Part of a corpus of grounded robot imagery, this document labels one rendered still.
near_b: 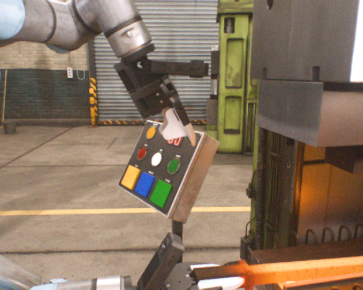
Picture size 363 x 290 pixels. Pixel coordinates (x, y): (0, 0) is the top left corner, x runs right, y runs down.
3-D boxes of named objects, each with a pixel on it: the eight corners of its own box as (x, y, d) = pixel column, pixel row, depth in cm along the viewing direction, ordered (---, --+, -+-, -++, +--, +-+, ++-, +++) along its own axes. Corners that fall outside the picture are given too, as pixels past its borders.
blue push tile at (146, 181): (144, 198, 102) (154, 176, 103) (133, 191, 108) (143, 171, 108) (148, 199, 103) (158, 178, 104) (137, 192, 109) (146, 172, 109)
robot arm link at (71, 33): (14, 14, 57) (52, -18, 52) (62, 22, 67) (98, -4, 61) (29, 55, 57) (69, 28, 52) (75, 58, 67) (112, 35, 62)
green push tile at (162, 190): (161, 208, 94) (171, 185, 95) (148, 200, 100) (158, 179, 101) (165, 210, 95) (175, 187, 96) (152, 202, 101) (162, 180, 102)
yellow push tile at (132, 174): (130, 189, 110) (139, 170, 110) (120, 183, 116) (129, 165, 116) (134, 190, 111) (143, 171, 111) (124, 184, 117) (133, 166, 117)
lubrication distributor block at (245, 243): (245, 275, 102) (247, 237, 99) (238, 264, 108) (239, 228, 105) (255, 274, 103) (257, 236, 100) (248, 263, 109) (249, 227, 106)
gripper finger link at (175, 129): (173, 156, 63) (151, 117, 62) (199, 142, 64) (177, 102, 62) (176, 159, 60) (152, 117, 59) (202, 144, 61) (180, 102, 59)
